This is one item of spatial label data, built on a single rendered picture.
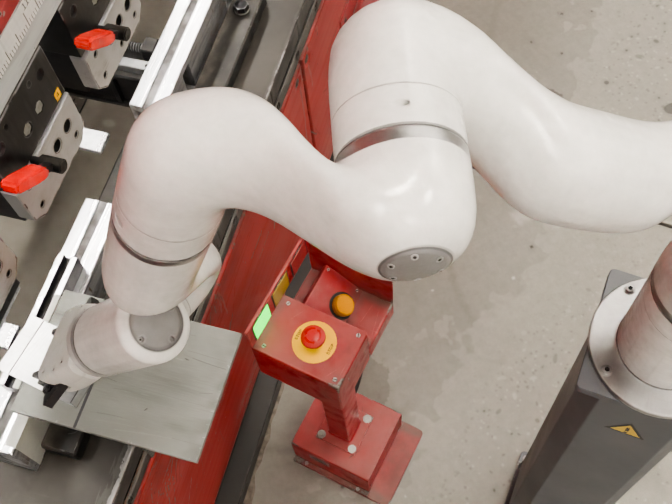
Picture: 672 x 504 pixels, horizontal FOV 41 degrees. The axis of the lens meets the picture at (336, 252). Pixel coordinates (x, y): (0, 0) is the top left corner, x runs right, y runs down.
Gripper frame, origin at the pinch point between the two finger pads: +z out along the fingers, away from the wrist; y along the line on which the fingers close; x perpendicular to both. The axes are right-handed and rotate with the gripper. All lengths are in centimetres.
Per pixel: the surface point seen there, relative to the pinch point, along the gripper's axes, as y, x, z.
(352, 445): -20, 82, 48
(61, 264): -13.7, -3.0, 6.4
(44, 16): -28.8, -23.0, -24.0
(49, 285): -10.0, -3.4, 6.1
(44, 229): -59, 14, 122
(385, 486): -16, 96, 52
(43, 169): -13.7, -15.2, -20.7
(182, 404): 1.3, 15.1, -9.7
